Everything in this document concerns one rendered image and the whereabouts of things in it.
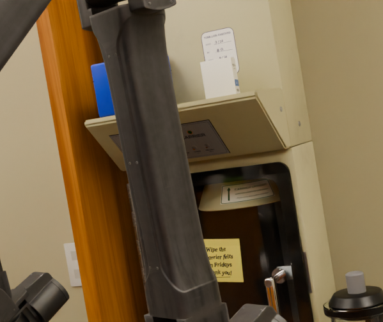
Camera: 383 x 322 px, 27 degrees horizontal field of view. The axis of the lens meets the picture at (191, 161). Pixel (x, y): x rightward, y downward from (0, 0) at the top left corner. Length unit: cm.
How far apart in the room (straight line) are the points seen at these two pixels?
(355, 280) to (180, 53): 49
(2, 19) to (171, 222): 25
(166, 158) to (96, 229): 69
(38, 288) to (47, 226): 87
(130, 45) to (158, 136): 9
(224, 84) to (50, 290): 42
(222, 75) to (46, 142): 91
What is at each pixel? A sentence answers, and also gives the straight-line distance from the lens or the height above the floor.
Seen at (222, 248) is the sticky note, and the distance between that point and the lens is 140.
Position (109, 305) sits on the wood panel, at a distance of 148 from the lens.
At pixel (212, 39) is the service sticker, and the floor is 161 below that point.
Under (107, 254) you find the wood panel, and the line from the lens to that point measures 148.
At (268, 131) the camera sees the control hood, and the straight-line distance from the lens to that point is 128.
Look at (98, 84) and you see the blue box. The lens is 136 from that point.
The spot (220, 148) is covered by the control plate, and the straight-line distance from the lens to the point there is 133.
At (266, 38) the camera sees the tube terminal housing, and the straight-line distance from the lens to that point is 134.
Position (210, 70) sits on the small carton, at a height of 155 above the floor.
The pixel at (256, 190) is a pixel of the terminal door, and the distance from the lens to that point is 135.
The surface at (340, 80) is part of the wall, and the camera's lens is 175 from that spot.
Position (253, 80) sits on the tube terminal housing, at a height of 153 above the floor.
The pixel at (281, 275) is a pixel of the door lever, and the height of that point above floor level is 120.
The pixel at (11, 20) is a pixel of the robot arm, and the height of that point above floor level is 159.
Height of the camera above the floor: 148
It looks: 3 degrees down
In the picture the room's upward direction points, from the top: 9 degrees counter-clockwise
